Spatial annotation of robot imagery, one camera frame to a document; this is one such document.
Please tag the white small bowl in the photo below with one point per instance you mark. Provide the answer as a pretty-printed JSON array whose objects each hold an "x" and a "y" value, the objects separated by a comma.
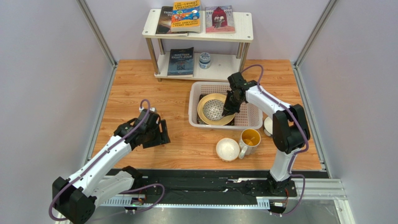
[{"x": 227, "y": 149}]

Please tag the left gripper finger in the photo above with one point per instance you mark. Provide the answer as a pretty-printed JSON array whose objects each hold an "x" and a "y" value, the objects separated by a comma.
[
  {"x": 164, "y": 133},
  {"x": 155, "y": 141}
]

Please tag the white two-tier shelf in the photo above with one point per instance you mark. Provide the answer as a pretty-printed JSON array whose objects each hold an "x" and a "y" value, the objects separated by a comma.
[{"x": 222, "y": 65}]

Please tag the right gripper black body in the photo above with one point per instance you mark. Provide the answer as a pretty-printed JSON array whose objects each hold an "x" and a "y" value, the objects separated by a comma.
[{"x": 231, "y": 100}]

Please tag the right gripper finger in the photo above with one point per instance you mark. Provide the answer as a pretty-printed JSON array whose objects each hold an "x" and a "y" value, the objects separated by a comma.
[
  {"x": 226, "y": 108},
  {"x": 235, "y": 107}
]

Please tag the yellow round bear plate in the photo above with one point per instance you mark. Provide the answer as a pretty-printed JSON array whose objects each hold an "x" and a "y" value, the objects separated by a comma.
[{"x": 205, "y": 118}]

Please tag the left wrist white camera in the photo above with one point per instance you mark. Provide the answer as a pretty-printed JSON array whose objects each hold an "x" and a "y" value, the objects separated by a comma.
[{"x": 152, "y": 109}]

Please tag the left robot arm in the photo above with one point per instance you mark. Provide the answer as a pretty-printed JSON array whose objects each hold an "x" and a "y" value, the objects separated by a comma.
[{"x": 77, "y": 197}]

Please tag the small blue white ceramic jar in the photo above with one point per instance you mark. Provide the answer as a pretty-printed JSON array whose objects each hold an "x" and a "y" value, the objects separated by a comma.
[{"x": 204, "y": 60}]

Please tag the grey patterned small bowl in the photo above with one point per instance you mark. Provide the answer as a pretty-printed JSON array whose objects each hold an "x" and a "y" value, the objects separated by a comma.
[{"x": 213, "y": 109}]

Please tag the red pink cover book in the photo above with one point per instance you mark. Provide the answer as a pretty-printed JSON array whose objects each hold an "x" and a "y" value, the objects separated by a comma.
[{"x": 220, "y": 20}]

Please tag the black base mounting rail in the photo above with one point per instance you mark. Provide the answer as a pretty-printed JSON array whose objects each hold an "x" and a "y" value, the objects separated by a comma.
[{"x": 212, "y": 187}]

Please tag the white mug yellow inside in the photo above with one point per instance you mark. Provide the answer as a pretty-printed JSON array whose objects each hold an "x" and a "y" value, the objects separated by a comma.
[{"x": 248, "y": 142}]

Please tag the black rimmed white bowl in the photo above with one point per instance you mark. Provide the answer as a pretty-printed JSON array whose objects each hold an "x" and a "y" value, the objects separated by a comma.
[{"x": 268, "y": 126}]

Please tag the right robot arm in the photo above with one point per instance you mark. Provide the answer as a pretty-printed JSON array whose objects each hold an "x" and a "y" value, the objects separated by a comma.
[{"x": 290, "y": 132}]

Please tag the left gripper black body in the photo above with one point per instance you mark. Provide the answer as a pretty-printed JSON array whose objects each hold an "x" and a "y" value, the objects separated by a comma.
[{"x": 151, "y": 132}]

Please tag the white perforated plastic basket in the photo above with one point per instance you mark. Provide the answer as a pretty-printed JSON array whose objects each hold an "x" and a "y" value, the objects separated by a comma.
[{"x": 249, "y": 117}]

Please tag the dark paperback book top shelf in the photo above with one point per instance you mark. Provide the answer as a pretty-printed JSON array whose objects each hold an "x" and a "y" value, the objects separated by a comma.
[{"x": 164, "y": 23}]

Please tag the orange yellow treehouse book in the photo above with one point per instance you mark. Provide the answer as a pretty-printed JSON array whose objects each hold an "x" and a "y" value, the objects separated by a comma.
[{"x": 186, "y": 16}]

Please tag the black square floral plate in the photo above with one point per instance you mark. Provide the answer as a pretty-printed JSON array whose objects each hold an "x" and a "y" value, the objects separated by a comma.
[{"x": 200, "y": 121}]

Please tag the dark blue Nineteen Eighty-Four book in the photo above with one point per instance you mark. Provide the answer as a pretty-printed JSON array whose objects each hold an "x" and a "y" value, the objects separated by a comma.
[{"x": 181, "y": 63}]

